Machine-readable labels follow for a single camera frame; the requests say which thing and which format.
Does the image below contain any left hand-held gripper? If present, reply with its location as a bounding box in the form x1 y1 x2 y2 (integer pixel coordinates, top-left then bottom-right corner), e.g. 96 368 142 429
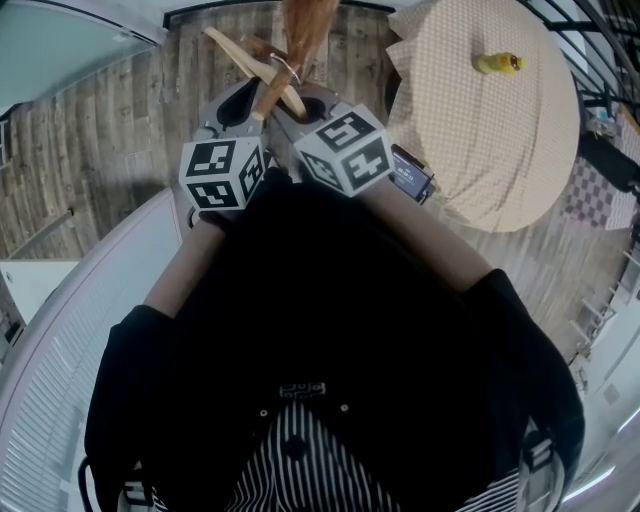
178 79 274 214

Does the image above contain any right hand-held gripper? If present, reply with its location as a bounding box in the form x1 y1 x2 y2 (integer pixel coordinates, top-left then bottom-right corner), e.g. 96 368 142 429
272 85 396 199

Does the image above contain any person's right forearm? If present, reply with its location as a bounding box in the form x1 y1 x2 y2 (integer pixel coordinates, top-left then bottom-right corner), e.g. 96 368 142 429
359 177 496 296

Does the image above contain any person's left forearm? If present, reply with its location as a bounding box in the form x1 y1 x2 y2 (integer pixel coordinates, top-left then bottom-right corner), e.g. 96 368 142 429
144 214 229 321

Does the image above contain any round table with beige cloth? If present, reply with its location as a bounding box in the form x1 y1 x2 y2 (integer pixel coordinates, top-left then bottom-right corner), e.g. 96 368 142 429
387 0 581 234

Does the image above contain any person's black shirt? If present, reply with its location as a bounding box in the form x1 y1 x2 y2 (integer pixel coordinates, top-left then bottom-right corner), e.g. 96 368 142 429
83 167 586 512

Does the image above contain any frosted glass door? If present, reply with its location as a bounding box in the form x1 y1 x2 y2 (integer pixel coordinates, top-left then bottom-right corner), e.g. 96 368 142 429
0 0 169 109

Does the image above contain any yellow bottle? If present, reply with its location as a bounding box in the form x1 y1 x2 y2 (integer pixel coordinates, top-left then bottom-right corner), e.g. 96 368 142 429
474 52 529 76

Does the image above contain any white desk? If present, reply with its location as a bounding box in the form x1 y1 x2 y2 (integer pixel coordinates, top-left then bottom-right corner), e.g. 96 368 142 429
0 258 76 326

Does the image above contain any wooden spoon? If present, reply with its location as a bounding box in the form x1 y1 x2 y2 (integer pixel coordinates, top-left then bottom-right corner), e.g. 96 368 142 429
519 0 640 109

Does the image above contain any white wooden shelf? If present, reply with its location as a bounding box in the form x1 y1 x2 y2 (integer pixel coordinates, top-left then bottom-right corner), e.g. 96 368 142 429
569 244 640 361

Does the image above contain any black white striped garment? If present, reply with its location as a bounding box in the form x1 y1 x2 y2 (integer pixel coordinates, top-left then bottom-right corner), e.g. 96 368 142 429
222 399 524 512

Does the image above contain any gray harness strap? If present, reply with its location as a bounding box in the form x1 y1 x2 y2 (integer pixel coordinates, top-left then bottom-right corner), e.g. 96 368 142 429
119 478 157 509
522 424 557 482

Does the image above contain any black cable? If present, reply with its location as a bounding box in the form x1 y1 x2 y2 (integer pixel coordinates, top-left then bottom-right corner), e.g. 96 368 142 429
77 455 99 512

